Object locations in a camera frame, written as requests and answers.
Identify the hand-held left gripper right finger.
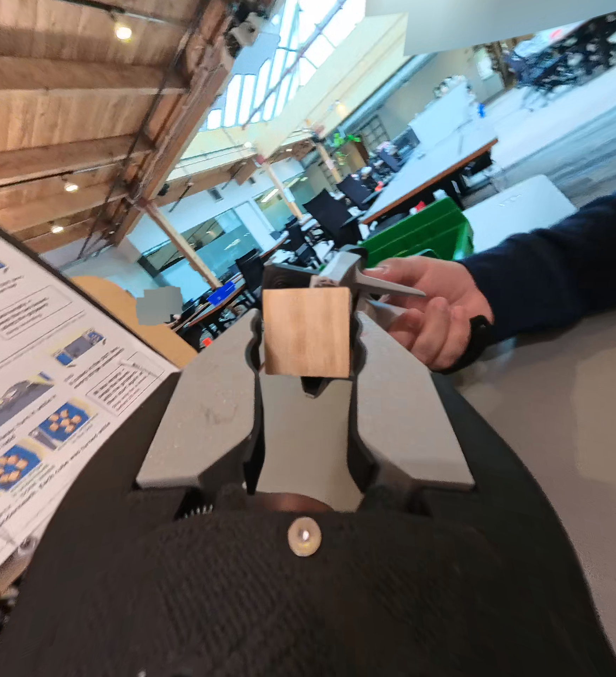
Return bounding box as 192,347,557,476
346,311,477,496

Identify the black office chair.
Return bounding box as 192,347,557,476
234,249,264,307
303,188,364,249

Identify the wooden cube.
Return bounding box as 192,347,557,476
261,287,352,379

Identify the wooden support post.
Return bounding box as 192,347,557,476
144,203,221,289

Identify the person's right forearm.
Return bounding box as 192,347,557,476
457,177,616,339

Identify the green plastic bin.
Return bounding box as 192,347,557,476
358,197,475,261

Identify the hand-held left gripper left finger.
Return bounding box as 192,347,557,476
135,308,265,492

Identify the instruction poster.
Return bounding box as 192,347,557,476
0,206,182,598

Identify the long white table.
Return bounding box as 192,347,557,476
361,139,499,225

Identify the white folding table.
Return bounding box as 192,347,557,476
464,175,577,255

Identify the person's right hand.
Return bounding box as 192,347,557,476
365,256,495,372

